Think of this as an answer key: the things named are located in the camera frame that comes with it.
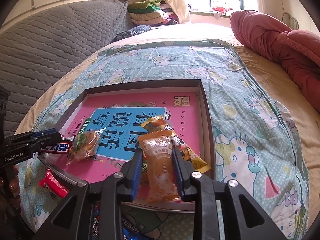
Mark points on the red snack packet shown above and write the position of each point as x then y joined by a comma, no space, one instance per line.
53,185

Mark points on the person's left hand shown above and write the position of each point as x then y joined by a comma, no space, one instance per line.
11,188

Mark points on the folded clothes pile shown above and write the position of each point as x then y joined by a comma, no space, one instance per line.
152,12

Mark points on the dark shallow cardboard box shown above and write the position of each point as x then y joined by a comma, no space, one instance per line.
64,111

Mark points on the red quilted comforter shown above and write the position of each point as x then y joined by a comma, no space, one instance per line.
292,49

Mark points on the pink book with blue title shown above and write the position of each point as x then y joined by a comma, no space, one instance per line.
121,116

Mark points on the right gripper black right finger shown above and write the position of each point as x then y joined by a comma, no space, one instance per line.
182,171

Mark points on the yellow cow candy packet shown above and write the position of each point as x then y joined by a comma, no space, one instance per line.
158,123

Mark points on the brown pastry clear packet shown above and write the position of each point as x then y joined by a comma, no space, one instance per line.
84,146

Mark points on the black Snickers bar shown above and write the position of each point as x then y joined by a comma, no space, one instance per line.
63,147

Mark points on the Hello Kitty teal blanket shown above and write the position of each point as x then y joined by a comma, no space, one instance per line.
256,140

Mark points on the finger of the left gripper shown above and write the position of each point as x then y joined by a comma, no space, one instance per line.
17,151
31,135

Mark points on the round pizza biscuit packet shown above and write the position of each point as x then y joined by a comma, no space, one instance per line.
144,175

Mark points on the grey quilted headboard cover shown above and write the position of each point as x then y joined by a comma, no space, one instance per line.
37,51

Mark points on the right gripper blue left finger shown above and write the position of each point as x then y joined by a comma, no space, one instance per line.
132,171

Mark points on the dark blue patterned cloth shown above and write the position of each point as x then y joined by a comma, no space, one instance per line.
132,32

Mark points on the orange cat snack packet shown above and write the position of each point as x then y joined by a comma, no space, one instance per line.
157,147

